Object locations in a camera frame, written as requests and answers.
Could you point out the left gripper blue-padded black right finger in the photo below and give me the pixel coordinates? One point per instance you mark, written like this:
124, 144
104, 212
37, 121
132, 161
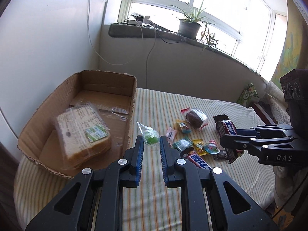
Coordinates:
210, 199

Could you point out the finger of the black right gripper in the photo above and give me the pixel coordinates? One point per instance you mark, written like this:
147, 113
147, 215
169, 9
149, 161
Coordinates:
254, 144

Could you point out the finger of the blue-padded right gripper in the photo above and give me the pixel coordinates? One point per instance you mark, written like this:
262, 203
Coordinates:
265, 131

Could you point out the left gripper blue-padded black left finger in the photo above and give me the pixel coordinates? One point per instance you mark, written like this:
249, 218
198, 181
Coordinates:
93, 199

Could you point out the snickers bar near gripper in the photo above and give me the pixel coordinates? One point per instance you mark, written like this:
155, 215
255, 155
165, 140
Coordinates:
191, 155

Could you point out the small dark candy wrapper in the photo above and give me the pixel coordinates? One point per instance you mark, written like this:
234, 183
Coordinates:
222, 155

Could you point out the white gloved hand cloth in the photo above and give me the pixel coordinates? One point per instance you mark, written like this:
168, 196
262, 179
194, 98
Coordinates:
286, 182

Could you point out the green mint candy wrapper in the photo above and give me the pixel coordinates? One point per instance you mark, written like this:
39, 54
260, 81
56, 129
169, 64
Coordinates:
182, 144

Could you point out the pink jelly cup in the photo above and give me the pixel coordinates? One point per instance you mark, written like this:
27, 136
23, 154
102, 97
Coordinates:
211, 147

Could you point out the yellow candy wrapper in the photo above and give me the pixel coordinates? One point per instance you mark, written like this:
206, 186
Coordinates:
198, 145

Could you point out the pink candy sachet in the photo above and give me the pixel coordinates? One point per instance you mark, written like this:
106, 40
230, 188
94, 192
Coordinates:
171, 134

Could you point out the green tissue box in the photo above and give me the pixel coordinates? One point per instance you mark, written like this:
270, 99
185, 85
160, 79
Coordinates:
248, 96

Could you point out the clear bag green candy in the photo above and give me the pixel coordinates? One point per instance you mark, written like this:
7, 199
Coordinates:
150, 135

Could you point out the yellow blue jelly cup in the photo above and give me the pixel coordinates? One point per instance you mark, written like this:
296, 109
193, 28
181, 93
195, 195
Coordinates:
184, 127

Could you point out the bagged sliced bread loaf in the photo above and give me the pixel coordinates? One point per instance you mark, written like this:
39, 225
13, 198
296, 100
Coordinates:
82, 133

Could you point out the brown cake red-white wrapper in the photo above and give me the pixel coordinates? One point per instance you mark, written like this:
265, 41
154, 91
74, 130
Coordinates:
195, 117

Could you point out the striped table cloth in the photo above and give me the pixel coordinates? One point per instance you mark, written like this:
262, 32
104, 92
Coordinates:
153, 206

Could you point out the cardboard box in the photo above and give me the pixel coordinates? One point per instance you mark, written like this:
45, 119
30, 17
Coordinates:
114, 96

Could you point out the small trailing plant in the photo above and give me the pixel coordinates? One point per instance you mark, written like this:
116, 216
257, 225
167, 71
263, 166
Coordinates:
208, 39

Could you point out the potted spider plant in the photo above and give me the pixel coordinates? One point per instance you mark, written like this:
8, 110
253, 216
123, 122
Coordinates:
193, 20

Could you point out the dark window sill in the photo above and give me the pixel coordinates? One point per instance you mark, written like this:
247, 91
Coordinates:
120, 30

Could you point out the power adapter on sill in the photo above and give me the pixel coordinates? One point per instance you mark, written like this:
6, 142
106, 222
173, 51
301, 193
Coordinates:
138, 20

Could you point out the black camera box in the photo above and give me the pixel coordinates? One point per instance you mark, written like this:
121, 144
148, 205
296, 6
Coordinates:
294, 87

